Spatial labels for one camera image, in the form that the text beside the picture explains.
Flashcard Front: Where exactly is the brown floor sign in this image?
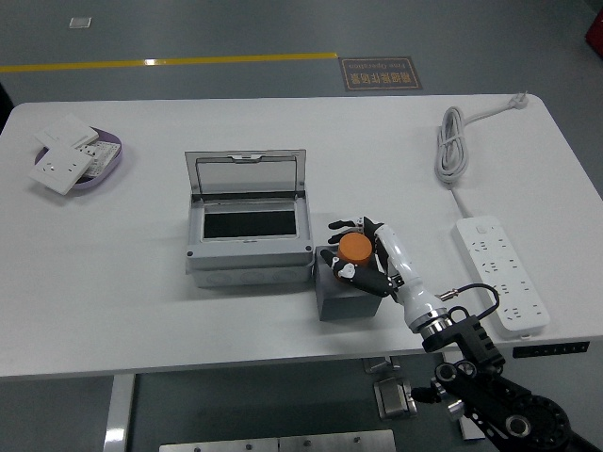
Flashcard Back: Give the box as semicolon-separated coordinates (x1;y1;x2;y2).
337;56;424;92

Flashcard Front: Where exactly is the metal floor socket box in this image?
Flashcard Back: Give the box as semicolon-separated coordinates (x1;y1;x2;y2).
373;376;419;420

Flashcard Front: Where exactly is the orange cylinder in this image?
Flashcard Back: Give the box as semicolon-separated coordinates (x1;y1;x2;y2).
337;234;374;268

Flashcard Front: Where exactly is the white wall socket panel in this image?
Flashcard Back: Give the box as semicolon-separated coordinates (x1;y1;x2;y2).
26;143;94;197

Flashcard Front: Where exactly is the metal under-table bracket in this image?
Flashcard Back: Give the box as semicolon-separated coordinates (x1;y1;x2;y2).
361;356;401;375

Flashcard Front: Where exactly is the flat grey metal plate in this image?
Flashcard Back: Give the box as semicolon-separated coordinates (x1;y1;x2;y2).
158;428;397;452

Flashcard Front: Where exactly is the grey cube with round hole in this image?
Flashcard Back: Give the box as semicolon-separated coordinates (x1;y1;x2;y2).
314;244;383;323

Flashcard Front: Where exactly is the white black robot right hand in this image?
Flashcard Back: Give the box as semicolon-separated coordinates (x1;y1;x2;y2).
319;216;448;335

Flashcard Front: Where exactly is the red object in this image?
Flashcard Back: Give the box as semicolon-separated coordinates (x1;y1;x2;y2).
583;8;603;51

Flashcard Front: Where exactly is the white power strip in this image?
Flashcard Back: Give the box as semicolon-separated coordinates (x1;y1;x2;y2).
454;215;551;340

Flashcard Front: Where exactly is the black table control panel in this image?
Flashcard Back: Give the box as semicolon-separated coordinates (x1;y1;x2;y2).
512;341;591;360

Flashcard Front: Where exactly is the white many-hole socket panel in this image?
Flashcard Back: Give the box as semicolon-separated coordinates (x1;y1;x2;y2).
77;139;120;179

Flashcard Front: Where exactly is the white table leg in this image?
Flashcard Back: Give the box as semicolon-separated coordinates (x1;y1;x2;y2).
456;413;486;443
102;373;137;452

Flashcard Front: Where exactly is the white wall switch panel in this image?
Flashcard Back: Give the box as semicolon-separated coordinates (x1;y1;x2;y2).
33;113;100;151

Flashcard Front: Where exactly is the white power cord with plug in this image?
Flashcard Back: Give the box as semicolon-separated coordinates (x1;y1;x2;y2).
433;91;530;220

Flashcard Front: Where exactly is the grey box with clear lid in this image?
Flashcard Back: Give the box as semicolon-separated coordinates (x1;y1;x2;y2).
183;149;316;289

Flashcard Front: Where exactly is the purple tray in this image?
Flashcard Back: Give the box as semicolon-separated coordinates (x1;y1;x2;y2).
35;125;125;191

